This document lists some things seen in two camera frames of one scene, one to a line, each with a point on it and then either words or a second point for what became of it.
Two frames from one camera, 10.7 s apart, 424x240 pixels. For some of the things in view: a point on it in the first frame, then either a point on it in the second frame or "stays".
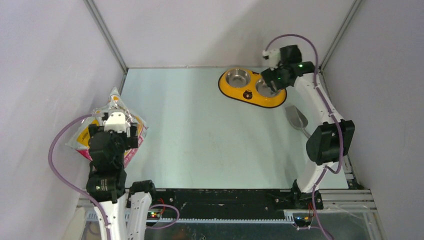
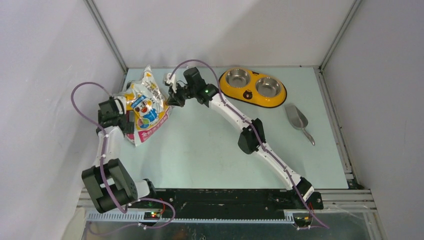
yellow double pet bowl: [249, 86] stays
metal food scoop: [296, 119] stays
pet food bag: [80, 140] to [145, 98]
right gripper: [269, 76] to [174, 98]
